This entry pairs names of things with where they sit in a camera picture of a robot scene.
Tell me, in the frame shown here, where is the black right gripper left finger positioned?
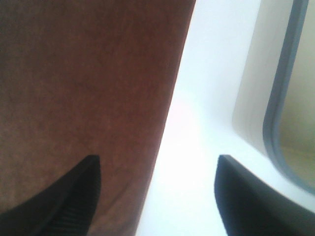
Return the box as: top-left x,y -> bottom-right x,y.
0,155 -> 101,236

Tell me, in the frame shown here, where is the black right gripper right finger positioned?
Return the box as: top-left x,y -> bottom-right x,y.
214,155 -> 315,236

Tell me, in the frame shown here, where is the brown towel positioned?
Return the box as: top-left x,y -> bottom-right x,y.
0,0 -> 195,236

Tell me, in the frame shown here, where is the beige bin with grey rim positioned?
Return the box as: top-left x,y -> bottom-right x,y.
232,0 -> 315,193

